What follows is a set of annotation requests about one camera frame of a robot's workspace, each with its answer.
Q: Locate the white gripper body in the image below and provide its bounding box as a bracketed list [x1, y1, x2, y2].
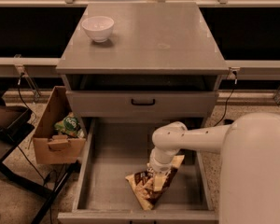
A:
[149, 147, 175, 174]

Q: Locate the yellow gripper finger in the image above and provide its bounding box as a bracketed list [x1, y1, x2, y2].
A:
[153, 174, 166, 191]

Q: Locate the brown chip bag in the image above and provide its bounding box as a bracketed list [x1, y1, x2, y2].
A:
[125, 155, 185, 211]

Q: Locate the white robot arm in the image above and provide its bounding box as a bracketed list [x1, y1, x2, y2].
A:
[149, 113, 280, 224]

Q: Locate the open grey middle drawer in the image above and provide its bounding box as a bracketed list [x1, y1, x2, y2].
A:
[58, 120, 218, 224]

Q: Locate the green snack bag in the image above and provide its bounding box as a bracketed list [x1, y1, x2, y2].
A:
[54, 112, 84, 138]

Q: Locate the closed grey top drawer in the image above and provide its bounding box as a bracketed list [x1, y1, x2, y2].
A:
[66, 91, 218, 119]

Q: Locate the grey drawer cabinet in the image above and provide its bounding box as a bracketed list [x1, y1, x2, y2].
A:
[57, 2, 228, 132]

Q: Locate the cardboard box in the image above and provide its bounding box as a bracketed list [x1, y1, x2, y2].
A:
[33, 86, 86, 164]

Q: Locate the white ceramic bowl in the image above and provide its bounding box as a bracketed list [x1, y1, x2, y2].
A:
[81, 16, 115, 43]

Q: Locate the black cart with tray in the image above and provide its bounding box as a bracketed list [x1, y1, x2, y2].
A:
[0, 85, 78, 224]

